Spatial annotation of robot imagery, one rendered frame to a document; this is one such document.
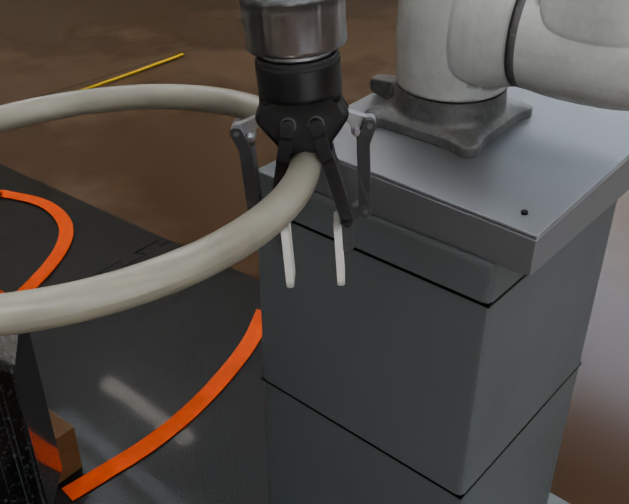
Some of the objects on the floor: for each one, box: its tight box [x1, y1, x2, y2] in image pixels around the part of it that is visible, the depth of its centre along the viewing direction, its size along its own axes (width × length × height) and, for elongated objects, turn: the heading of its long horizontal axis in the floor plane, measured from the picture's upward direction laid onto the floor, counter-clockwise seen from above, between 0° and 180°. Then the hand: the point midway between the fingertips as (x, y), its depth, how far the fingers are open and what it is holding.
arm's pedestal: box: [258, 160, 617, 504], centre depth 136 cm, size 50×50×80 cm
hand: (313, 251), depth 78 cm, fingers closed on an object, 4 cm apart
